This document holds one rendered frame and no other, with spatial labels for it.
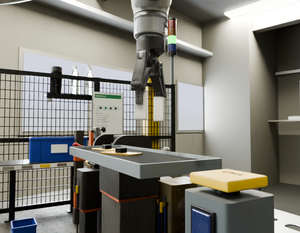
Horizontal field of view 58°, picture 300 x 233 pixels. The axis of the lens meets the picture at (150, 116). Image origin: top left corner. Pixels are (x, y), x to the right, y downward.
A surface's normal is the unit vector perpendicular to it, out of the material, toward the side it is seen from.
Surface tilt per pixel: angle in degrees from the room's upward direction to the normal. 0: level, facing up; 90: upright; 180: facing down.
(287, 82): 90
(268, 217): 90
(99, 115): 90
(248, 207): 90
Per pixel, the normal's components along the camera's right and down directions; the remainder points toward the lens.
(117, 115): 0.50, -0.04
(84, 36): 0.72, -0.03
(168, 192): -0.87, -0.02
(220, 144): -0.69, -0.04
